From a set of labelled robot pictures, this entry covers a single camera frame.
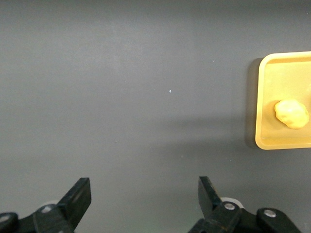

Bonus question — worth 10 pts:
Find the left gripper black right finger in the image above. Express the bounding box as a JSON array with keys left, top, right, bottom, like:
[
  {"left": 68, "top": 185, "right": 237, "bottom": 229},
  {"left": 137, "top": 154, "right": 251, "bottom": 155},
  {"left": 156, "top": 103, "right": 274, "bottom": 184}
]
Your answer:
[{"left": 189, "top": 176, "right": 302, "bottom": 233}]

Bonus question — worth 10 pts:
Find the yellow potato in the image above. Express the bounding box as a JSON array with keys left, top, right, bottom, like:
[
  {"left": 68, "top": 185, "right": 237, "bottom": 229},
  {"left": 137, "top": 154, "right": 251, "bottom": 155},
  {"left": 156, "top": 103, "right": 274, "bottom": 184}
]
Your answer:
[{"left": 274, "top": 98, "right": 310, "bottom": 130}]

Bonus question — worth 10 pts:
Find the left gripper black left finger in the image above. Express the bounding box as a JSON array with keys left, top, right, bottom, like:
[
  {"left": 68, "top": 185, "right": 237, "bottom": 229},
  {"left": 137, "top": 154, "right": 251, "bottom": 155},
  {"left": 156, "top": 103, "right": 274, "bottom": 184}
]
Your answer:
[{"left": 0, "top": 177, "right": 92, "bottom": 233}]

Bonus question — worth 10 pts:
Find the yellow plastic tray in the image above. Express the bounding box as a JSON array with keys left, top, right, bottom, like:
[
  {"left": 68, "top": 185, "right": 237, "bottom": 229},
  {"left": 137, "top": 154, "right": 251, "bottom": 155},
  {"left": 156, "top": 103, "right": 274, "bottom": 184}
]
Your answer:
[{"left": 255, "top": 51, "right": 311, "bottom": 150}]

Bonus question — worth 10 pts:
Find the dark grey table mat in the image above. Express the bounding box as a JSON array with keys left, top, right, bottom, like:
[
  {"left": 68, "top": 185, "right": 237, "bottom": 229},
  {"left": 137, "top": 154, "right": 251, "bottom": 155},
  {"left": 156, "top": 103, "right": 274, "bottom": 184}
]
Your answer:
[{"left": 0, "top": 0, "right": 311, "bottom": 233}]

